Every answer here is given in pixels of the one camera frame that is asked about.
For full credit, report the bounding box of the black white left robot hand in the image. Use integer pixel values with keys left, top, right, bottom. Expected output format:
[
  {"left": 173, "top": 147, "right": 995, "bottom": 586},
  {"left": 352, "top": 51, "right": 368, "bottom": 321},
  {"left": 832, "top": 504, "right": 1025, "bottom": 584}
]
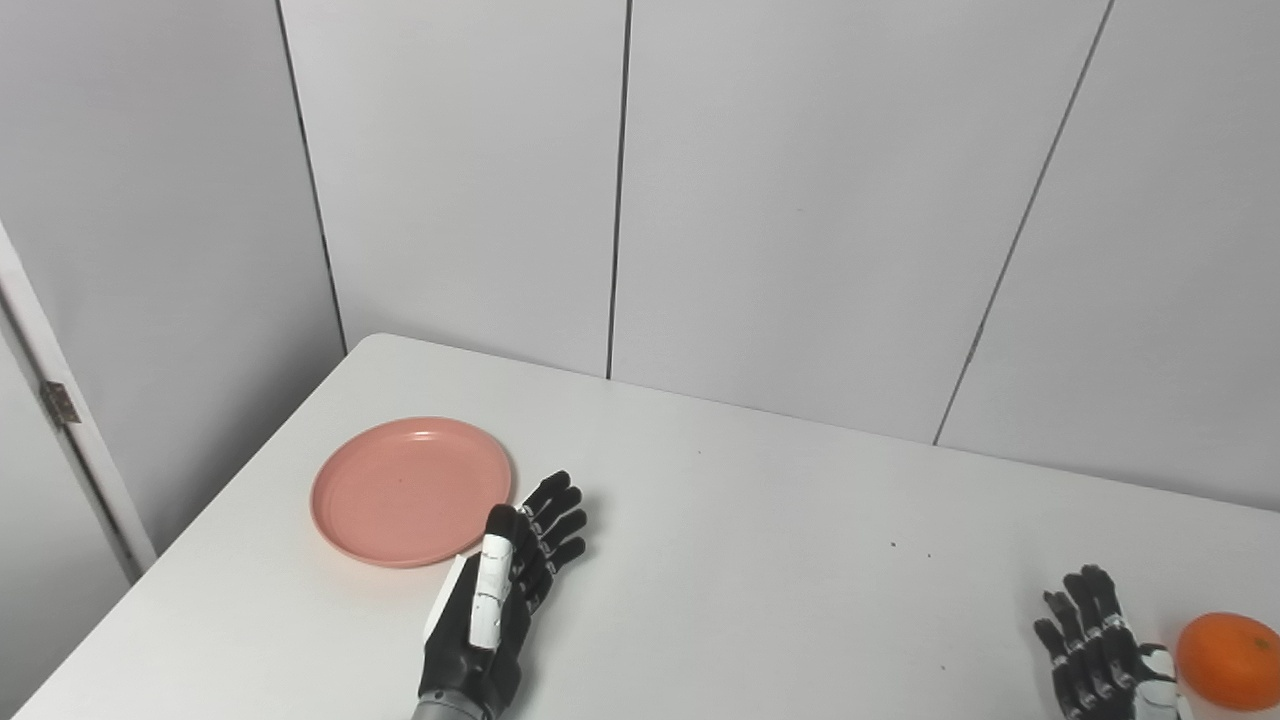
[{"left": 418, "top": 471, "right": 588, "bottom": 717}]

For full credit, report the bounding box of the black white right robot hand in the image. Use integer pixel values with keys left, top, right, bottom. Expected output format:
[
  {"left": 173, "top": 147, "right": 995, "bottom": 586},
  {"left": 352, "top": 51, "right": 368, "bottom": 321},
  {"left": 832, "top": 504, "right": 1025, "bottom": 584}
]
[{"left": 1033, "top": 565, "right": 1196, "bottom": 720}]

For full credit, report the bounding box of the orange fruit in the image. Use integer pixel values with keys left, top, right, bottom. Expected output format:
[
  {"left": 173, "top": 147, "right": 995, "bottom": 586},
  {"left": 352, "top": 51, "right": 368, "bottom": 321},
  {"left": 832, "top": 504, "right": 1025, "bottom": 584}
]
[{"left": 1175, "top": 612, "right": 1280, "bottom": 712}]

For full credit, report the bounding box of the pink round plate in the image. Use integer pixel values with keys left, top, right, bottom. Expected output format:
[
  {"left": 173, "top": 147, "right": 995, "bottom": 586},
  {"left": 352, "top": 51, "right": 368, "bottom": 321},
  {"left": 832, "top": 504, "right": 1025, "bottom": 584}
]
[{"left": 310, "top": 417, "right": 514, "bottom": 569}]

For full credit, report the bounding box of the metal door hinge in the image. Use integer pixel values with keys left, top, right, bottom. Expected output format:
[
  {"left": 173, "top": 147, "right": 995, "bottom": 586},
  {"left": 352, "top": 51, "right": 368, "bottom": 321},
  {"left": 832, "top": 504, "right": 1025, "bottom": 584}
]
[{"left": 40, "top": 381, "right": 81, "bottom": 426}]

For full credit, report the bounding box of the white door frame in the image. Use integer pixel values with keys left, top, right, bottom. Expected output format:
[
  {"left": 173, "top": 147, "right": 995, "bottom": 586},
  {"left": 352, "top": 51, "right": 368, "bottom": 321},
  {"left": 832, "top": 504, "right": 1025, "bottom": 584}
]
[{"left": 0, "top": 220, "right": 157, "bottom": 583}]

